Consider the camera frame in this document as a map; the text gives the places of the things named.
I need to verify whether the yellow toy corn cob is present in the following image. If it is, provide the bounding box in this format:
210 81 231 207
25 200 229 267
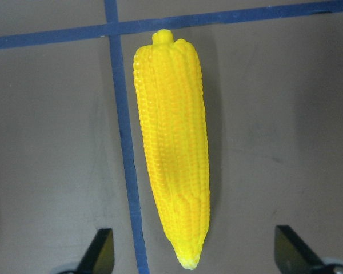
133 29 210 270

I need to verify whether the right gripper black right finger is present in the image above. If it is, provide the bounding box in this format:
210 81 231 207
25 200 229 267
274 225 343 274

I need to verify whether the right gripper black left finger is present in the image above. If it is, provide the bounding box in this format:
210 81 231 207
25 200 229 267
75 228 115 274

